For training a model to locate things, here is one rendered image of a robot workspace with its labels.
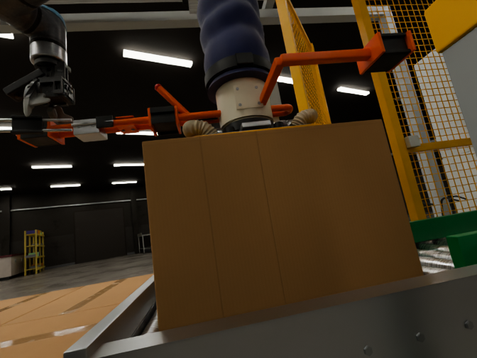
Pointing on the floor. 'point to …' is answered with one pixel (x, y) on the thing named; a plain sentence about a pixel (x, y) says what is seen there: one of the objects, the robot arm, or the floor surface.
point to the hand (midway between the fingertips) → (42, 128)
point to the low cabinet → (11, 266)
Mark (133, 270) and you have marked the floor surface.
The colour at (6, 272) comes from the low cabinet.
